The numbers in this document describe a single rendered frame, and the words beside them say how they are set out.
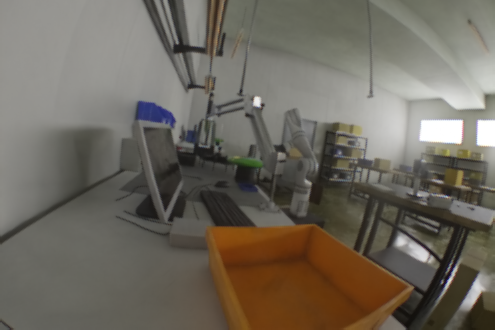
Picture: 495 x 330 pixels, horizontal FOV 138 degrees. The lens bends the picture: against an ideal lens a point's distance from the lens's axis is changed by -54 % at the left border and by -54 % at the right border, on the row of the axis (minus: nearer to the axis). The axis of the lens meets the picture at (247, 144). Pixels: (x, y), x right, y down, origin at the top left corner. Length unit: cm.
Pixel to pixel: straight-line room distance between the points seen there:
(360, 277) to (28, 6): 105
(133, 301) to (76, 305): 12
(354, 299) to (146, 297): 44
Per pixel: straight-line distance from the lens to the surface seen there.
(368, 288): 50
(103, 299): 46
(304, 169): 110
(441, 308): 190
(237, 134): 622
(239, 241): 53
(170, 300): 45
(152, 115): 157
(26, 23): 69
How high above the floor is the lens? 125
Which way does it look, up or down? 2 degrees down
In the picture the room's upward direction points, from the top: 9 degrees clockwise
